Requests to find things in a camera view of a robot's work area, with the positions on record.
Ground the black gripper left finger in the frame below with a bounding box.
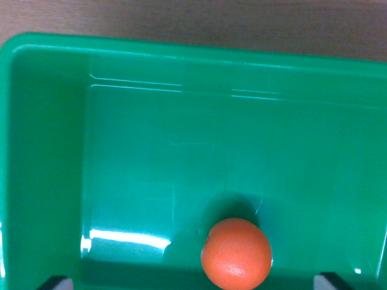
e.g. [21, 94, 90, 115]
[36, 275, 74, 290]

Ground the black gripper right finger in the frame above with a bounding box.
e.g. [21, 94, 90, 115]
[313, 272, 358, 290]

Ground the orange round fruit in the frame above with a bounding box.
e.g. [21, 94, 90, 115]
[200, 217, 273, 290]

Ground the green plastic bin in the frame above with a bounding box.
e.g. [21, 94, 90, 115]
[0, 32, 387, 290]

